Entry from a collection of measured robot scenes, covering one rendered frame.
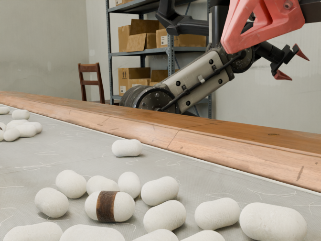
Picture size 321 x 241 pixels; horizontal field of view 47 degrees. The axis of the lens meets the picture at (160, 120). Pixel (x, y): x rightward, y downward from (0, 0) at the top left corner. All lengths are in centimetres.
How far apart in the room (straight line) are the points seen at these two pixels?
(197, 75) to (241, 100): 201
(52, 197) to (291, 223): 16
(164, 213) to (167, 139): 25
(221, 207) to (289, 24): 18
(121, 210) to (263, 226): 9
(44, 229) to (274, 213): 13
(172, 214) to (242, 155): 16
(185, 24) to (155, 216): 143
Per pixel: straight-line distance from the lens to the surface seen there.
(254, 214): 22
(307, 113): 261
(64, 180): 31
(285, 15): 35
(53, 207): 27
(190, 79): 97
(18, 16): 524
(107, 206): 25
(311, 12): 36
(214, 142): 41
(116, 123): 59
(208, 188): 32
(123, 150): 42
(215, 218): 23
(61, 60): 534
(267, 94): 280
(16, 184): 37
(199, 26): 157
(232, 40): 32
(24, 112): 82
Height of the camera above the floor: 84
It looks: 8 degrees down
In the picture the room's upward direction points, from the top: 2 degrees counter-clockwise
